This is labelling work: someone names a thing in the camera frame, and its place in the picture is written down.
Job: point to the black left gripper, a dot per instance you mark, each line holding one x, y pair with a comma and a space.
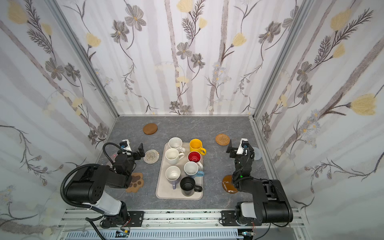
135, 154

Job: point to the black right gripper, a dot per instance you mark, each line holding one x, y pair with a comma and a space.
235, 151

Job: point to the woven rattan round coaster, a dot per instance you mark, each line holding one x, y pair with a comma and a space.
222, 139

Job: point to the grey blue woven coaster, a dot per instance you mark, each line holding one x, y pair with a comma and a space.
257, 154

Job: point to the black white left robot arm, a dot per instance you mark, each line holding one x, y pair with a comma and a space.
84, 187

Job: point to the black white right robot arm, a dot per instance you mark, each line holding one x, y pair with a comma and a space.
269, 204

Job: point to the colourful woven round coaster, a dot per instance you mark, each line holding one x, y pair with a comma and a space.
151, 156

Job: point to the dark wooden round coaster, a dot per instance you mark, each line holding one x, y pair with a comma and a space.
150, 129

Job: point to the pink flower shaped coaster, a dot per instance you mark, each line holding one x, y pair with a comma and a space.
113, 157

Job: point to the brown paw shaped coaster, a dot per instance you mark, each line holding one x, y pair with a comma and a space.
136, 183

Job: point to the glossy amber round coaster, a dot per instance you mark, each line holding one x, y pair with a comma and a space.
228, 186

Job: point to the plain white mug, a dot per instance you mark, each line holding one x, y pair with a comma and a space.
173, 156

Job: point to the yellow mug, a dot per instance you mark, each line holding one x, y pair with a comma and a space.
196, 145

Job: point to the speckled white mug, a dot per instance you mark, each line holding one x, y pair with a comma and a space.
176, 143

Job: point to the white mug red inside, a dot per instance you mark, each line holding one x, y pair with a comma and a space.
196, 157

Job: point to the beige serving tray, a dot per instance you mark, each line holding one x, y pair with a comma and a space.
164, 189

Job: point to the black mug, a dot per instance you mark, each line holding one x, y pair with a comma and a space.
189, 187

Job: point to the white mug purple handle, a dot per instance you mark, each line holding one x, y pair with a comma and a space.
173, 174

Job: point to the white mug blue handle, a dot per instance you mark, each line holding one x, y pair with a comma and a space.
192, 169

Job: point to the aluminium mounting rail frame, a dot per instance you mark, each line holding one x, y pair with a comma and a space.
211, 219

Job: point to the white slotted cable duct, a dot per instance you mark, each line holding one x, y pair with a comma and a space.
178, 234

